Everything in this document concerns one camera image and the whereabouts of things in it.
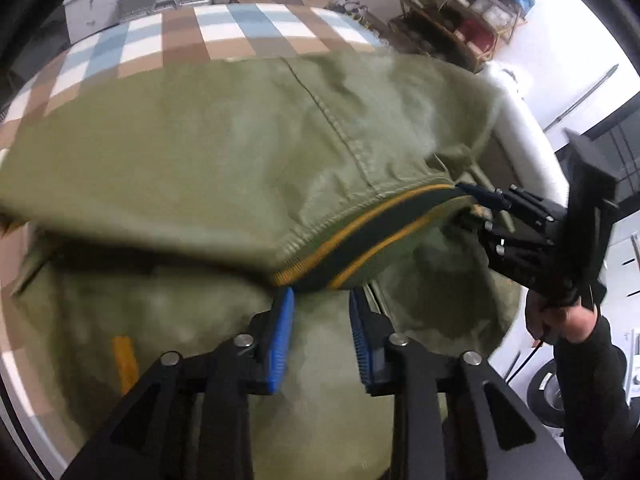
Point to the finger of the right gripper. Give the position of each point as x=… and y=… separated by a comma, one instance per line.
x=493, y=200
x=478, y=223

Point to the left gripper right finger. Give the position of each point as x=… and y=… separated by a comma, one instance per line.
x=454, y=416

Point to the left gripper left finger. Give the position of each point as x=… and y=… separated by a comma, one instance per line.
x=188, y=418

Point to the olive green orange jacket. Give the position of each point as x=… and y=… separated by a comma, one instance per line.
x=163, y=209

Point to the black sleeved right forearm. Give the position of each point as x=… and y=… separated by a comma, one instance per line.
x=601, y=437

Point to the person's right hand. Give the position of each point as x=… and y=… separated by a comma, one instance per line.
x=574, y=323

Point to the white pillow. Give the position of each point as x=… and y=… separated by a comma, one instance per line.
x=528, y=151

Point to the wooden shoe rack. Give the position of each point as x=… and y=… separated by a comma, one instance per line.
x=466, y=33

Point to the plaid checkered bed sheet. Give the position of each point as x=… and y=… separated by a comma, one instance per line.
x=198, y=34

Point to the white narrow cabinet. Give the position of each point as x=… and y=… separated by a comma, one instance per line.
x=86, y=17

